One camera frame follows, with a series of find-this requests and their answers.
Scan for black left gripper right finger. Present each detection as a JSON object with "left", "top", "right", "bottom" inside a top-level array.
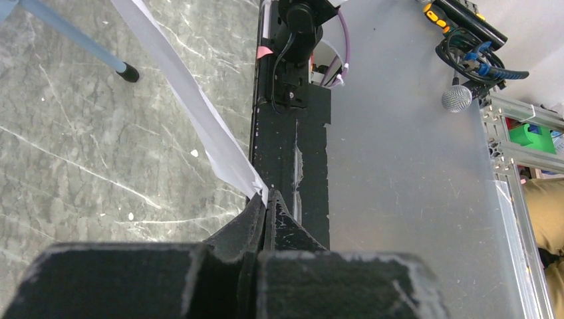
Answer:
[{"left": 257, "top": 190, "right": 450, "bottom": 318}]

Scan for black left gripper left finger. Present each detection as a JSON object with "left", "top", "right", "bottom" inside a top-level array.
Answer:
[{"left": 4, "top": 195, "right": 266, "bottom": 318}]

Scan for white sheet music page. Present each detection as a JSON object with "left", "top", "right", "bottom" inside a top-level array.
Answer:
[{"left": 112, "top": 0, "right": 269, "bottom": 204}]

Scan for light blue music stand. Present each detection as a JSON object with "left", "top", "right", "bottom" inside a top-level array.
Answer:
[{"left": 1, "top": 0, "right": 140, "bottom": 83}]

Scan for grey mesh microphone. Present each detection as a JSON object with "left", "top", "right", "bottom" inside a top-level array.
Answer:
[{"left": 441, "top": 80, "right": 490, "bottom": 113}]

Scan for green plastic part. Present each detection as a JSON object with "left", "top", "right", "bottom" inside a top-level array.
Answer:
[{"left": 509, "top": 124, "right": 556, "bottom": 154}]

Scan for orange black screwdriver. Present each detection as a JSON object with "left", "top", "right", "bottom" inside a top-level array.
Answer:
[{"left": 419, "top": 0, "right": 507, "bottom": 51}]

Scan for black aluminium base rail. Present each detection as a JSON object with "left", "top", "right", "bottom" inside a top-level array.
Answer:
[{"left": 249, "top": 1, "right": 340, "bottom": 248}]

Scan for silver aluminium frame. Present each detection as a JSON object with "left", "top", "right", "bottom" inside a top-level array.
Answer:
[{"left": 480, "top": 92, "right": 563, "bottom": 318}]

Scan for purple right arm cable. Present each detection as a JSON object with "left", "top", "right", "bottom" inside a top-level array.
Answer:
[{"left": 319, "top": 9, "right": 352, "bottom": 89}]

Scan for blue handled pliers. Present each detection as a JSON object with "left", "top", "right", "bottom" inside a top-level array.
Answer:
[{"left": 463, "top": 41, "right": 529, "bottom": 80}]

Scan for black cable bundle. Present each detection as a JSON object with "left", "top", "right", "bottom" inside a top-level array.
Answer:
[{"left": 435, "top": 27, "right": 505, "bottom": 86}]

